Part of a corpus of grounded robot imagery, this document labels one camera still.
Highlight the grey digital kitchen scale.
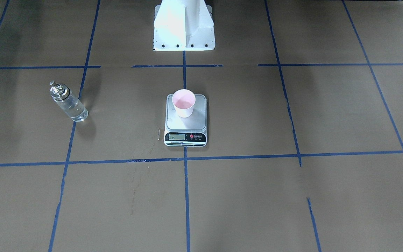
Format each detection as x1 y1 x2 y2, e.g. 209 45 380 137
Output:
163 94 208 147

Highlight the pink plastic cup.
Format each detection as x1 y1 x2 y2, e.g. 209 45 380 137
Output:
171 89 196 118

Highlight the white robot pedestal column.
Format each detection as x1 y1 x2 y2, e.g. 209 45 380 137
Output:
153 0 216 51

